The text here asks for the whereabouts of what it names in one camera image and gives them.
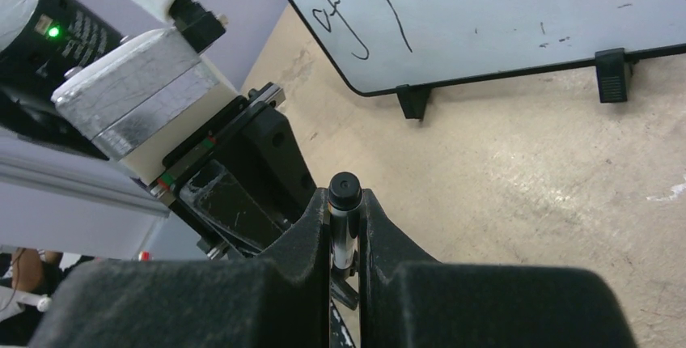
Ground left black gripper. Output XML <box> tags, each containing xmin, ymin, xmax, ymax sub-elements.
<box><xmin>147</xmin><ymin>82</ymin><xmax>316</xmax><ymax>257</ymax></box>

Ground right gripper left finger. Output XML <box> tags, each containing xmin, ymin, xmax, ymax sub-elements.
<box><xmin>30</xmin><ymin>189</ymin><xmax>330</xmax><ymax>347</ymax></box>

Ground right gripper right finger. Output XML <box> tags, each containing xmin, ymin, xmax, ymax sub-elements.
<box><xmin>359</xmin><ymin>190</ymin><xmax>636</xmax><ymax>347</ymax></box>

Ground white black marker pen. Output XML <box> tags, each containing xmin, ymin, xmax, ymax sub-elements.
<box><xmin>327</xmin><ymin>172</ymin><xmax>362</xmax><ymax>271</ymax></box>

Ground black framed whiteboard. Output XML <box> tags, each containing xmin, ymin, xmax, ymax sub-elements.
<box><xmin>288</xmin><ymin>0</ymin><xmax>685</xmax><ymax>120</ymax></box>

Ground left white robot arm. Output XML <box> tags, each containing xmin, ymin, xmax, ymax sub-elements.
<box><xmin>1</xmin><ymin>0</ymin><xmax>315</xmax><ymax>257</ymax></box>

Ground aluminium extrusion frame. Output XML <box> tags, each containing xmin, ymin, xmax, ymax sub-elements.
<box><xmin>1</xmin><ymin>134</ymin><xmax>169</xmax><ymax>217</ymax></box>

